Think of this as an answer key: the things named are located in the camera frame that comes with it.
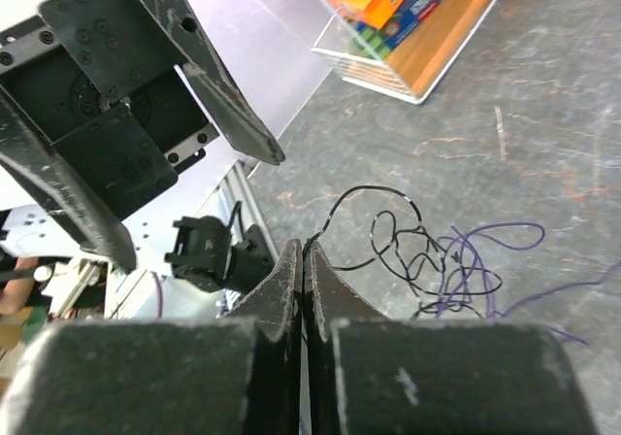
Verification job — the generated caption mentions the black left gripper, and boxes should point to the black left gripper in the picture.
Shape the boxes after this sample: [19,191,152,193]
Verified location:
[1,0,285,272]

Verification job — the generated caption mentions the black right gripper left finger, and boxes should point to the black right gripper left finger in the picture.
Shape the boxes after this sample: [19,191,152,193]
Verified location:
[1,240,303,434]

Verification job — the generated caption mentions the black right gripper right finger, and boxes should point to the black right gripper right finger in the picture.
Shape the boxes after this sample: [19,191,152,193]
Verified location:
[304,242,597,434]

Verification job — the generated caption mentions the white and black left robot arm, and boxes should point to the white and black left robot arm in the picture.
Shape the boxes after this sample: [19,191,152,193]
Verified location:
[1,0,284,308]

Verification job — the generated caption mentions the white wire shelf rack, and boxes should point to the white wire shelf rack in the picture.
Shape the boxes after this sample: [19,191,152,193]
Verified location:
[227,0,520,106]

